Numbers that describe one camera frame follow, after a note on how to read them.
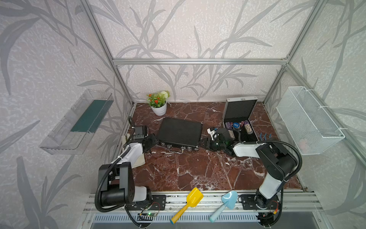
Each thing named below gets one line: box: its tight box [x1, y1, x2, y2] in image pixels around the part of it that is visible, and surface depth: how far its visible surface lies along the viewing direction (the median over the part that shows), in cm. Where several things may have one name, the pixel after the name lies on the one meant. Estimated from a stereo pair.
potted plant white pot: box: [146, 90, 171, 117], surface depth 107 cm
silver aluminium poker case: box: [222, 96, 260, 145], surface depth 101 cm
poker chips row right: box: [244, 120, 254, 135], surface depth 103 cm
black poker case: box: [158, 117, 204, 155], surface depth 96 cm
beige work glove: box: [116, 142, 146, 169], surface depth 59 cm
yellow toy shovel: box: [170, 187, 204, 225], surface depth 76 cm
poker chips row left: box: [224, 121, 233, 130], surface depth 104 cm
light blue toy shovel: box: [209, 190, 238, 223], surface depth 76 cm
